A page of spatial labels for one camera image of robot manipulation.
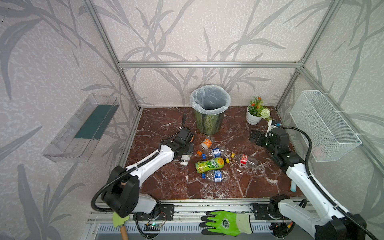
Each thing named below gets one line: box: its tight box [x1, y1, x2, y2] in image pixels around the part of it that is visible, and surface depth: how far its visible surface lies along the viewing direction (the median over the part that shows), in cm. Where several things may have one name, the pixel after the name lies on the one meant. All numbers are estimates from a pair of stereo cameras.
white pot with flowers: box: [246, 96, 272, 125], surface depth 103 cm
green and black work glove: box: [199, 210, 253, 237], surface depth 71 cm
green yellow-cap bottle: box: [195, 157, 230, 174], surface depth 86 cm
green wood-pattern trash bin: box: [194, 111, 225, 135], surface depth 96 cm
